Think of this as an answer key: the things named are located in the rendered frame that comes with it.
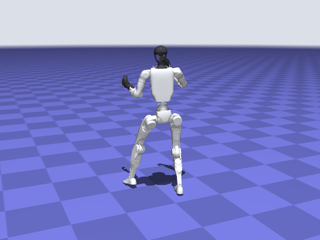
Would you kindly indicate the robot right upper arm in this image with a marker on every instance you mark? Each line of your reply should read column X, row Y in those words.
column 180, row 77

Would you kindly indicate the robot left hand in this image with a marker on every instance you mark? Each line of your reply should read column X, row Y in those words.
column 125, row 83

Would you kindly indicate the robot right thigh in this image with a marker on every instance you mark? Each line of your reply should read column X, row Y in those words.
column 175, row 128

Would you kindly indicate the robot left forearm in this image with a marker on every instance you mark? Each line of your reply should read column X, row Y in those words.
column 132, row 91

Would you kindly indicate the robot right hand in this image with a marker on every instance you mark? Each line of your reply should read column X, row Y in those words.
column 166, row 62

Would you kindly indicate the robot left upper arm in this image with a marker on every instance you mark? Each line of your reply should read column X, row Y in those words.
column 145, row 74

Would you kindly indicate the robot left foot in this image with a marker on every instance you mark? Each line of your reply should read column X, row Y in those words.
column 131, row 181

